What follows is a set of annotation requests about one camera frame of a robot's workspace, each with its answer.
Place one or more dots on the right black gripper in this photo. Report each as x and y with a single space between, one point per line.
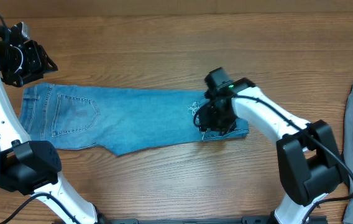
207 123

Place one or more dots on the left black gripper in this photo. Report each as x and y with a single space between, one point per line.
40 60

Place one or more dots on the light blue denim jeans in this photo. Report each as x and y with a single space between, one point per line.
120 119

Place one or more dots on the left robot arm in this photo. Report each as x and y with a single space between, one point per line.
30 167

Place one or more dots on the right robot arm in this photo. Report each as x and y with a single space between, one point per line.
309 163

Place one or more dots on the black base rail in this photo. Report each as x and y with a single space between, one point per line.
195 221

